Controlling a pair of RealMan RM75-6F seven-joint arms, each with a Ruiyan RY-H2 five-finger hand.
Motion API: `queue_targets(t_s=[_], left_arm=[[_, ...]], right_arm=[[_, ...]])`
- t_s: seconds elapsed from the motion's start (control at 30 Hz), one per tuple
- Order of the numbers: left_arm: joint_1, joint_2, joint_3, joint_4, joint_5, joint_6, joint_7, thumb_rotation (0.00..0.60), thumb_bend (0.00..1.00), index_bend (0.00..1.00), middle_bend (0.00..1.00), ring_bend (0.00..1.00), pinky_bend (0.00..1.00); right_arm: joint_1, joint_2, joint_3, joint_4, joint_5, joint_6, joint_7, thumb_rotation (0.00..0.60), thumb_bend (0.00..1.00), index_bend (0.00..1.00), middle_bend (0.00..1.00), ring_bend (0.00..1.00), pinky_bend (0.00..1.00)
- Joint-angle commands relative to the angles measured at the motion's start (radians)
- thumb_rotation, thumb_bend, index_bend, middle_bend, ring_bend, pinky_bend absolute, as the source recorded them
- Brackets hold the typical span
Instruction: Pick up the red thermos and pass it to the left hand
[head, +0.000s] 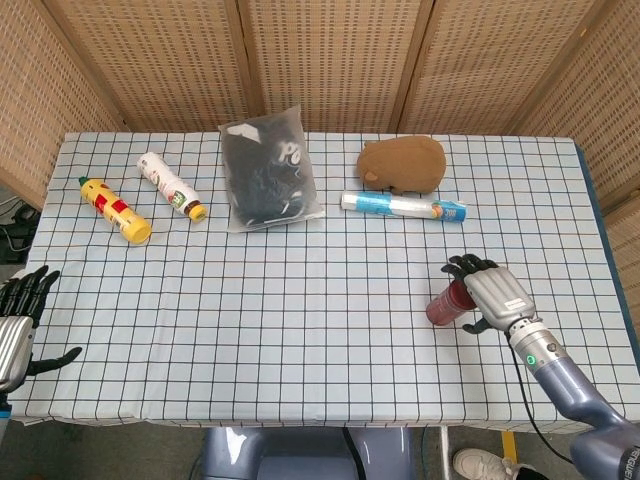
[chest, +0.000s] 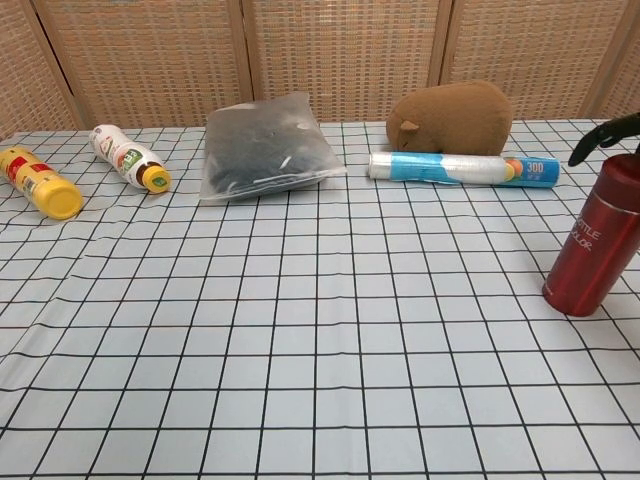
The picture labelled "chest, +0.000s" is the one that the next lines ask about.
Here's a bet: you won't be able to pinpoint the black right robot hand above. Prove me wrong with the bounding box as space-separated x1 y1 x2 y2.
568 116 640 167

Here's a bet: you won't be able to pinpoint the red metal thermos bottle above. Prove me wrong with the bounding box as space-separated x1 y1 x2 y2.
542 153 640 318

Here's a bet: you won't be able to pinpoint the white black-grid tablecloth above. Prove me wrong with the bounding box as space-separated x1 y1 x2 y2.
0 118 640 480

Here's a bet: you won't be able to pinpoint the brown capybara plush toy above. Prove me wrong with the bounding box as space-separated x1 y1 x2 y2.
386 79 514 156

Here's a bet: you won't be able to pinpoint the blue plastic bag roll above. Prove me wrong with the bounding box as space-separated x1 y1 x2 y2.
368 151 561 189

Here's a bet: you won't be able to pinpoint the frosted zip bag dark contents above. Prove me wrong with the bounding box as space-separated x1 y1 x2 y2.
198 92 348 203

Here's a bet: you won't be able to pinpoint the woven bamboo folding screen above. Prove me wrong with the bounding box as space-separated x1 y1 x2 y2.
0 0 640 141

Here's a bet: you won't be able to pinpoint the yellow plastic bottle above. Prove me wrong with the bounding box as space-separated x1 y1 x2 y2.
0 146 84 222

